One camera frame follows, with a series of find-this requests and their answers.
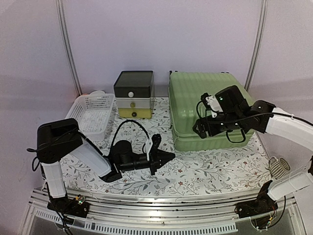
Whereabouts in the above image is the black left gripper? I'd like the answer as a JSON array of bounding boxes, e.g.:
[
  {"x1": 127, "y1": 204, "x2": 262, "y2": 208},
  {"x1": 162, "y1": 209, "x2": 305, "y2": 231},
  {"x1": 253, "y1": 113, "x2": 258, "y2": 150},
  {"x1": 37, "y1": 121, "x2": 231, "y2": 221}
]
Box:
[{"x1": 120, "y1": 150, "x2": 176, "y2": 175}]

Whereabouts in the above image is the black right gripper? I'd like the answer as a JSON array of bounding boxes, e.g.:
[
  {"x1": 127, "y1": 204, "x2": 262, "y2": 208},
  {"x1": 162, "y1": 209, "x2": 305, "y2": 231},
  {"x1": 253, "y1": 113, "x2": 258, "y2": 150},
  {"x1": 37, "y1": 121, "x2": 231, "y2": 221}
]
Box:
[{"x1": 194, "y1": 111, "x2": 244, "y2": 138}]

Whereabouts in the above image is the green hard-shell suitcase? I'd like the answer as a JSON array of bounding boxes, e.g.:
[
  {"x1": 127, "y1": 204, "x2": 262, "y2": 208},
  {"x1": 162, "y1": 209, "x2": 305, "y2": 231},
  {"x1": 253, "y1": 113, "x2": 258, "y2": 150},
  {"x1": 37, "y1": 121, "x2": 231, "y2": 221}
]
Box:
[{"x1": 168, "y1": 71, "x2": 254, "y2": 152}]

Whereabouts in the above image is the drawer cabinet with dark top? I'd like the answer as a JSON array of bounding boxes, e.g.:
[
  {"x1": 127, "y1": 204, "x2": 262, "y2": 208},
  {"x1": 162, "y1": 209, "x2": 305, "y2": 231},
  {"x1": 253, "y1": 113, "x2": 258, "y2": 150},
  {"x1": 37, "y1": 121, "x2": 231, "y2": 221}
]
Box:
[{"x1": 113, "y1": 70, "x2": 155, "y2": 118}]

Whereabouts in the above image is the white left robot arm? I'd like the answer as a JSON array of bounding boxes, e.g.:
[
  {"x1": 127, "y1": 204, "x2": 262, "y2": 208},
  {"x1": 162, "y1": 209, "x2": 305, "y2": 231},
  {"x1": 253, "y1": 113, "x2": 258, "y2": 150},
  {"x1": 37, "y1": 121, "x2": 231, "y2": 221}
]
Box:
[{"x1": 27, "y1": 118, "x2": 176, "y2": 218}]

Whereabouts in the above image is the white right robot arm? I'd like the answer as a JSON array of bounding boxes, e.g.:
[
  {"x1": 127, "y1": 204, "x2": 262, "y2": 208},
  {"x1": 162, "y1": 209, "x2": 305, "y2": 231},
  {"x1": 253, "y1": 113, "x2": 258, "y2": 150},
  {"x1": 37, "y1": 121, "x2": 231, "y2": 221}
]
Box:
[{"x1": 193, "y1": 85, "x2": 313, "y2": 218}]

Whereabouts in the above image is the floral white tablecloth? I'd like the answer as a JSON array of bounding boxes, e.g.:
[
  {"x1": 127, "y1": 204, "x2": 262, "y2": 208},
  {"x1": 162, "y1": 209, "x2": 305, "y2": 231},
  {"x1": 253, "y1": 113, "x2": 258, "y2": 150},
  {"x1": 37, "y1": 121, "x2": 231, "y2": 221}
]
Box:
[{"x1": 61, "y1": 97, "x2": 270, "y2": 197}]

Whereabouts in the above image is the white plastic mesh basket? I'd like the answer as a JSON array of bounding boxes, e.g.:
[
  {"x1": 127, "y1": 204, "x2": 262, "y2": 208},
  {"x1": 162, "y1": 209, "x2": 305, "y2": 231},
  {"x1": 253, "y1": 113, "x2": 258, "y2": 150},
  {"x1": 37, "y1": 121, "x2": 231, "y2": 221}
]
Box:
[{"x1": 66, "y1": 91, "x2": 115, "y2": 141}]

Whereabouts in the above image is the aluminium front rail frame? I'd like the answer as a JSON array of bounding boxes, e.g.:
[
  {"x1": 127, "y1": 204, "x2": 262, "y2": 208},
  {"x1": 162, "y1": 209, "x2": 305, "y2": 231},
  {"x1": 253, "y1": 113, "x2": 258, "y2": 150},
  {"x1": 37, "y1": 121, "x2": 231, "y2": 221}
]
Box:
[{"x1": 18, "y1": 187, "x2": 307, "y2": 235}]

